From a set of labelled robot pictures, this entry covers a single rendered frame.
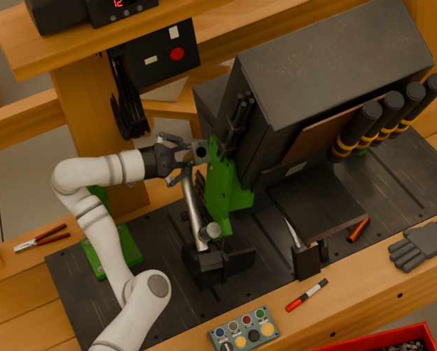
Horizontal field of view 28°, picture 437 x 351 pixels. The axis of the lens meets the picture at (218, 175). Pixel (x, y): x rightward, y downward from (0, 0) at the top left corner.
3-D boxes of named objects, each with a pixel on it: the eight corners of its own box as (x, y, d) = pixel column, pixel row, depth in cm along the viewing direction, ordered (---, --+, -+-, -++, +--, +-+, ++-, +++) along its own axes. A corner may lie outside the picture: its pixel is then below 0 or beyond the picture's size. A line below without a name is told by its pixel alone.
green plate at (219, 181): (252, 225, 210) (263, 156, 196) (221, 232, 207) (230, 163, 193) (232, 196, 218) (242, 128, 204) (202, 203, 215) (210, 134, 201)
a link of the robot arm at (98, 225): (92, 215, 200) (111, 198, 194) (156, 312, 198) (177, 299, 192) (65, 229, 193) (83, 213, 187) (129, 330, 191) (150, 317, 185)
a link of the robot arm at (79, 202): (42, 179, 197) (75, 230, 196) (47, 168, 189) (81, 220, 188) (68, 164, 200) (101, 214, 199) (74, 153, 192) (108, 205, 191)
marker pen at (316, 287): (324, 280, 213) (323, 276, 212) (328, 284, 212) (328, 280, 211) (284, 310, 208) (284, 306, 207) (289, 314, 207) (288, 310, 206)
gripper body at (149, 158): (144, 181, 196) (182, 173, 199) (136, 145, 196) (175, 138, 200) (136, 184, 203) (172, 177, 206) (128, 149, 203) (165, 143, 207)
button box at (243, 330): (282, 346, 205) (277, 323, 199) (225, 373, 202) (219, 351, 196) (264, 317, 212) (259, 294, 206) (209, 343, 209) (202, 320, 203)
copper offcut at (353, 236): (353, 244, 220) (353, 239, 218) (345, 242, 221) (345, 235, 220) (370, 221, 225) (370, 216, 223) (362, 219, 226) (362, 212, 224)
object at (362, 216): (368, 221, 198) (367, 212, 196) (306, 249, 195) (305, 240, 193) (289, 127, 225) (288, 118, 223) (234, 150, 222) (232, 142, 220)
